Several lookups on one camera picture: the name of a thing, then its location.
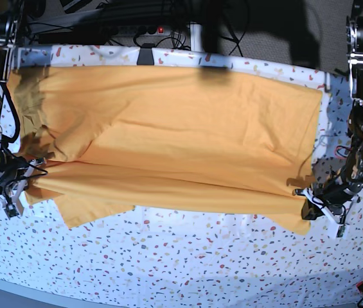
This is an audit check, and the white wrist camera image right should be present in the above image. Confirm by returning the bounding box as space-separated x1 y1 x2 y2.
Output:
327 222 350 239

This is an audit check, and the yellow T-shirt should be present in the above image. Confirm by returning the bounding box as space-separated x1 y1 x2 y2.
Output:
8 66 322 234

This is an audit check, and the black table clamp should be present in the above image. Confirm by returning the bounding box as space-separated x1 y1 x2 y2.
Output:
137 43 155 65

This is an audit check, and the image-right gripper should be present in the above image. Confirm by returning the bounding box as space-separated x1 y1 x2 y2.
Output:
292 173 361 229

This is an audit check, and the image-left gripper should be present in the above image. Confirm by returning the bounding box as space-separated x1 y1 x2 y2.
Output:
0 150 47 205

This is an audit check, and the white metal post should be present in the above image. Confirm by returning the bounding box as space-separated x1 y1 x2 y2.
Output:
190 22 203 53

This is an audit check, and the terrazzo patterned tablecloth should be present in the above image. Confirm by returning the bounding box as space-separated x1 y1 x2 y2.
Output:
0 44 363 308

